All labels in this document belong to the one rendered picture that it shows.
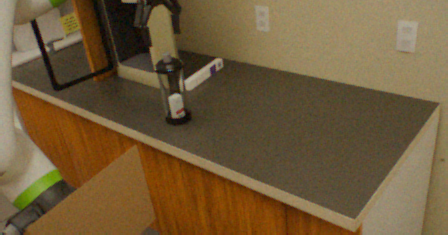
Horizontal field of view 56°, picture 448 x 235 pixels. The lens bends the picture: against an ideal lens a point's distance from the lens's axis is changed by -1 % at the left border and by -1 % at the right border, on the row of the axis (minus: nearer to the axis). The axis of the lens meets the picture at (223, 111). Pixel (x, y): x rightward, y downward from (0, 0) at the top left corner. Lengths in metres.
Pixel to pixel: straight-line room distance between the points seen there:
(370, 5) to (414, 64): 0.27
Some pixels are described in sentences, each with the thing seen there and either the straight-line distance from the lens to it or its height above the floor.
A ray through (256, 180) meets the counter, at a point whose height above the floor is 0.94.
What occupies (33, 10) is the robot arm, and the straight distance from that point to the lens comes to 1.21.
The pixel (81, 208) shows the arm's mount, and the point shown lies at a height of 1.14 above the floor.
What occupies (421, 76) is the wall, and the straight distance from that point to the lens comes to 1.70.
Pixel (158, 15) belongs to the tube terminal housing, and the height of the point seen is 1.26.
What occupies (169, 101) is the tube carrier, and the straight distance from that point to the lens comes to 1.55.
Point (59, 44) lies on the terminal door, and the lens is 1.96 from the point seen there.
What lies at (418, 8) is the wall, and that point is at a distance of 1.62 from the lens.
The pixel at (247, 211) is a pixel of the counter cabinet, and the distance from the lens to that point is 1.43.
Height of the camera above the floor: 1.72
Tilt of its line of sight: 29 degrees down
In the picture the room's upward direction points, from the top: 8 degrees counter-clockwise
